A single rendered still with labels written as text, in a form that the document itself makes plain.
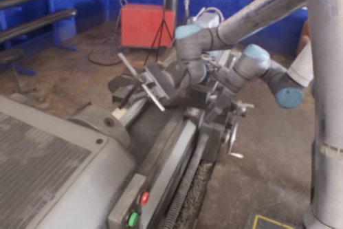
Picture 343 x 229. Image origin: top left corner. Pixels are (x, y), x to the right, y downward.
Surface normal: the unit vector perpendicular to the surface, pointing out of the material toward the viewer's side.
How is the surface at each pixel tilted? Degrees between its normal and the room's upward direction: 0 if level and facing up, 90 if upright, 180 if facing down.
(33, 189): 0
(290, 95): 95
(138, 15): 90
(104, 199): 45
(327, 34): 88
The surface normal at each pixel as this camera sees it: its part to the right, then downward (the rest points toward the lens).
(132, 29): -0.01, 0.55
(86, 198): 0.71, -0.41
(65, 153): 0.07, -0.83
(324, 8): -0.87, 0.18
